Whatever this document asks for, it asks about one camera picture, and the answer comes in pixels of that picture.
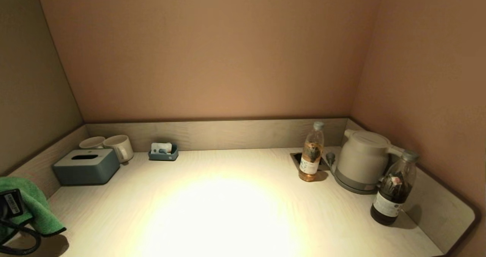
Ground cream ceramic mug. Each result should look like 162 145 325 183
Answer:
79 136 106 150

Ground light amber tea bottle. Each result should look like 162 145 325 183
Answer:
298 121 325 182

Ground black recessed power socket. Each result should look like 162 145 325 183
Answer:
290 152 331 172

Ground long wooden desk upstand panel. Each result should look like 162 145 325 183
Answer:
85 117 350 153

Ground dark tea bottle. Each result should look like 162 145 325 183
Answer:
371 150 420 226

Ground grey kettle base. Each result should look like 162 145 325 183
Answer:
333 171 381 195

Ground black looped gripper cable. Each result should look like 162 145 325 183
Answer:
0 216 42 255

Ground wooden side panel rounded corner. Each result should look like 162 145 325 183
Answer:
344 118 483 256

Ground blue-grey tissue box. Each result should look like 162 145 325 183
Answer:
52 148 121 186

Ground green microfibre cloth black edge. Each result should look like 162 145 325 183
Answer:
0 176 67 243

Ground wooden desk side panel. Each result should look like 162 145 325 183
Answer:
0 125 88 200

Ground white sachet packets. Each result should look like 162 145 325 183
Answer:
151 143 172 155

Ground cream mug with handle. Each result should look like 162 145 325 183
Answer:
103 135 134 164

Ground cream electric kettle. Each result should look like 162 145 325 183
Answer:
336 129 405 185

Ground small blue sachet tray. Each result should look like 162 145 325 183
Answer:
148 143 179 162

